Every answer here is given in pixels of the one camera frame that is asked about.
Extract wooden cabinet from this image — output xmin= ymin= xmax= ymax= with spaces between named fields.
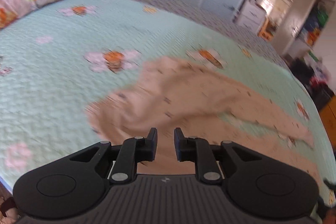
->
xmin=319 ymin=97 xmax=336 ymax=147

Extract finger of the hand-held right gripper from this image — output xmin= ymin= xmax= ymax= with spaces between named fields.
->
xmin=317 ymin=180 xmax=336 ymax=214

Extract white drawer cabinet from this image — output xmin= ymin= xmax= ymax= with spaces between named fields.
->
xmin=235 ymin=2 xmax=267 ymax=29

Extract white door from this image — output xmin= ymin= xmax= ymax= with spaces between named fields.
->
xmin=278 ymin=0 xmax=321 ymax=56

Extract pile of plastic bags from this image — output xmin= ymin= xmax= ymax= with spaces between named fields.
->
xmin=307 ymin=51 xmax=331 ymax=88

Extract beige pants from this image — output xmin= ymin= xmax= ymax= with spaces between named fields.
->
xmin=84 ymin=56 xmax=315 ymax=174

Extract green bee-print bedspread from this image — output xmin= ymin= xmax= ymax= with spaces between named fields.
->
xmin=0 ymin=0 xmax=331 ymax=203

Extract wooden chair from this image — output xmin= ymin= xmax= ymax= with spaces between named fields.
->
xmin=259 ymin=18 xmax=276 ymax=39

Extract black armchair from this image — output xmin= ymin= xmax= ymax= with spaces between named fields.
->
xmin=290 ymin=57 xmax=335 ymax=111

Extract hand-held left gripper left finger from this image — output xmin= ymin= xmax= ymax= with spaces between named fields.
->
xmin=70 ymin=128 xmax=157 ymax=184

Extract colourful hanging decoration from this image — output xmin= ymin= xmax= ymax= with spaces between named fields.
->
xmin=299 ymin=7 xmax=329 ymax=46

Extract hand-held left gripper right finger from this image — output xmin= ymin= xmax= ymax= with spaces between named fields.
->
xmin=175 ymin=128 xmax=259 ymax=183

